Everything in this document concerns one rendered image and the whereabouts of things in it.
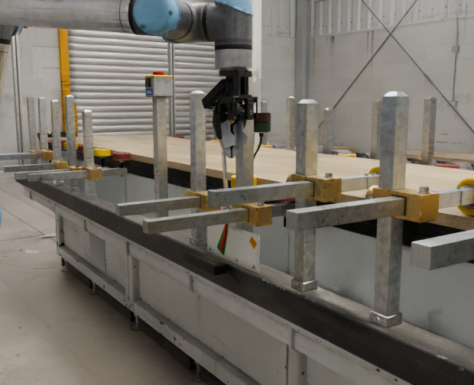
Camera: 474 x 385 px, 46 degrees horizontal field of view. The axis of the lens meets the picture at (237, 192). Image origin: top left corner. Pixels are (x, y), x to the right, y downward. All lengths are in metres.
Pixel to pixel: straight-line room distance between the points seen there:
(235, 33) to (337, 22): 10.01
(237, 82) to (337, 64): 9.92
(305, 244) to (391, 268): 0.25
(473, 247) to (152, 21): 0.80
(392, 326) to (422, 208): 0.26
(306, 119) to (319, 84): 10.32
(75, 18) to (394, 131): 0.75
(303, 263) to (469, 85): 8.27
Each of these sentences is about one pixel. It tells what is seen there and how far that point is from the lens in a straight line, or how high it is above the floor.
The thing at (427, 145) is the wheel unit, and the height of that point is 0.96.
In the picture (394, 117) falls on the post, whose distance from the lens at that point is 1.08.
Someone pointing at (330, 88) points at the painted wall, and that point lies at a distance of 11.33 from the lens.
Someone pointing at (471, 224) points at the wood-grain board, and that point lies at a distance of 1.24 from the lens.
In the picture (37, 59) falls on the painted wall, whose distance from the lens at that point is 9.30.
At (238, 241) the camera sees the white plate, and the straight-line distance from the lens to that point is 1.50.
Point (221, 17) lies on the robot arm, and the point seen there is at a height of 1.32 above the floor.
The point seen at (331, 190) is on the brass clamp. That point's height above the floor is 0.95.
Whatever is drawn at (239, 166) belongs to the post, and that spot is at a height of 0.97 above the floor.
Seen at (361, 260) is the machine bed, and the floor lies 0.73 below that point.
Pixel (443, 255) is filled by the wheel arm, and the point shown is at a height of 0.95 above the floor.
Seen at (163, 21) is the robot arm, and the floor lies 1.30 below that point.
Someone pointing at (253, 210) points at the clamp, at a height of 0.86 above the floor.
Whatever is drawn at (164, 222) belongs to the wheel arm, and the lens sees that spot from 1.33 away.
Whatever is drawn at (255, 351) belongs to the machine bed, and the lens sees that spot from 2.03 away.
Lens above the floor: 1.13
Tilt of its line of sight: 9 degrees down
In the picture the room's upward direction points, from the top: straight up
